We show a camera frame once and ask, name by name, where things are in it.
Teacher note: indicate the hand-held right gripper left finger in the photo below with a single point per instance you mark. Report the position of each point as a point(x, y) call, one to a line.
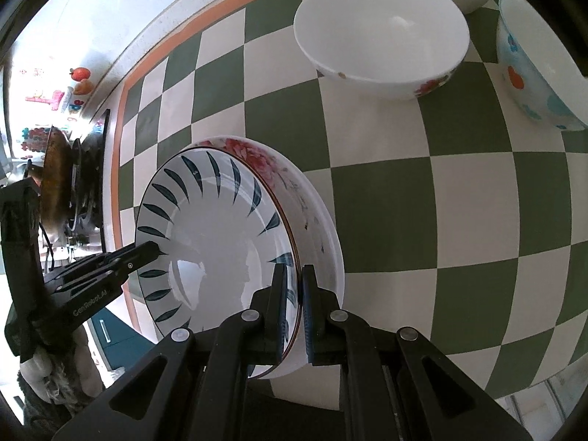
point(280, 326)

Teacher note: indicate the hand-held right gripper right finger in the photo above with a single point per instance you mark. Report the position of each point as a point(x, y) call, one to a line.
point(308, 326)

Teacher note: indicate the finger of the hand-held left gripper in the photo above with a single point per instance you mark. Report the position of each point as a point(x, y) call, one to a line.
point(133, 257)

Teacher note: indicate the blue leaf pattern plate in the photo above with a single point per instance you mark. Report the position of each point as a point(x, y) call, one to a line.
point(206, 239)

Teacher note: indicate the red floral white plate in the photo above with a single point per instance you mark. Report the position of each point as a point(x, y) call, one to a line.
point(303, 202)

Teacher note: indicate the white bowl with red flowers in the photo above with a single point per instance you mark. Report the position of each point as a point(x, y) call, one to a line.
point(381, 32)

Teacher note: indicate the white bowl with coloured dots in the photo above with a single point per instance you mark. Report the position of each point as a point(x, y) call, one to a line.
point(528, 55)

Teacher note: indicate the teal cabinet front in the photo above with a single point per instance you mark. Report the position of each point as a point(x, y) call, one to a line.
point(115, 335)

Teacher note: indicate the black gas stove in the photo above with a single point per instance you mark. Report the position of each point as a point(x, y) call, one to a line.
point(92, 170)

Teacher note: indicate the dark metal wok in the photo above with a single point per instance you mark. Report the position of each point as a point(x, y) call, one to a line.
point(55, 183)

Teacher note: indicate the green white checkered tablecloth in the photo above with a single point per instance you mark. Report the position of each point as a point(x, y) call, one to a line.
point(381, 193)

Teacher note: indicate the colourful wall stickers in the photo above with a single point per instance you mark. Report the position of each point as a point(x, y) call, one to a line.
point(34, 140)

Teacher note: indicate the orange fruit wall sticker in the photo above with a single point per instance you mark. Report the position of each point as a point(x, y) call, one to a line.
point(83, 87)

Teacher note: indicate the pink wall sticker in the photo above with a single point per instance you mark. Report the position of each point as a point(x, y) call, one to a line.
point(46, 100)

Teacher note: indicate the red tomato wall sticker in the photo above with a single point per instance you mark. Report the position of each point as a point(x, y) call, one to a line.
point(81, 73)

